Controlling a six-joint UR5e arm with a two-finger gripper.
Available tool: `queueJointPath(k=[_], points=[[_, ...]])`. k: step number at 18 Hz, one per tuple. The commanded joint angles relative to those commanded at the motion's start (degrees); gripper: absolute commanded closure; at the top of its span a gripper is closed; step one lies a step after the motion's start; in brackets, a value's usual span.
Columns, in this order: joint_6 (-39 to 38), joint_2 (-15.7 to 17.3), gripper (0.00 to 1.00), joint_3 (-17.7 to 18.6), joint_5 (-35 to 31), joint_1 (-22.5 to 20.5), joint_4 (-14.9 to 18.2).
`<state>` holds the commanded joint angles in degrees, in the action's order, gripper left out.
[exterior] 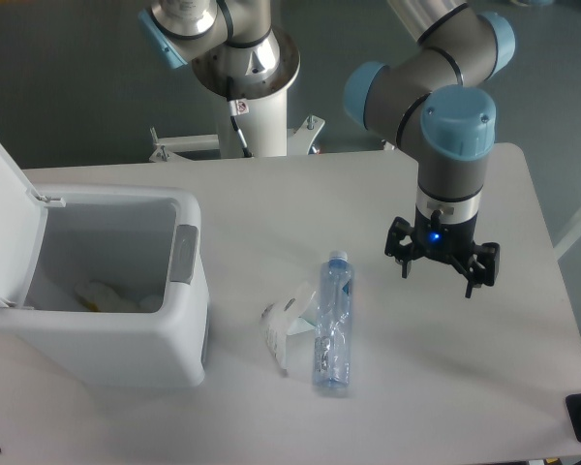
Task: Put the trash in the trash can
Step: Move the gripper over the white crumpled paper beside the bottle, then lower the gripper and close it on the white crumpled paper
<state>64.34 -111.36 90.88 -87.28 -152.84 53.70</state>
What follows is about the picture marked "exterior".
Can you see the white trash can lid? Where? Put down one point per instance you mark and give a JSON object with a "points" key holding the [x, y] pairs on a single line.
{"points": [[23, 217]]}

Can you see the white plastic wrapper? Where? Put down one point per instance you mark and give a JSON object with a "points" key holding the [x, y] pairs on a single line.
{"points": [[292, 314]]}

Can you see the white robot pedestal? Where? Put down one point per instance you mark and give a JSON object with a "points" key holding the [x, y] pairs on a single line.
{"points": [[248, 88]]}

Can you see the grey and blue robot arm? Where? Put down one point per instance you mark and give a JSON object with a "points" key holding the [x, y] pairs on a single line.
{"points": [[431, 107]]}

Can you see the white pedestal foot bracket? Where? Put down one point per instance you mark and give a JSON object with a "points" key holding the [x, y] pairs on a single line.
{"points": [[300, 141]]}

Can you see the clear plastic water bottle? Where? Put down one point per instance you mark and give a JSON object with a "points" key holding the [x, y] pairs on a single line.
{"points": [[333, 326]]}

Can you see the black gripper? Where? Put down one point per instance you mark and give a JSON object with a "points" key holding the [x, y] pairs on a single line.
{"points": [[450, 244]]}

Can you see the white crumpled trash in bin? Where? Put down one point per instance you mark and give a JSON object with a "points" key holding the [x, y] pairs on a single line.
{"points": [[101, 298]]}

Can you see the white trash can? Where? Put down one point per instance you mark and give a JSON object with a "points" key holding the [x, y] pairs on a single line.
{"points": [[107, 281]]}

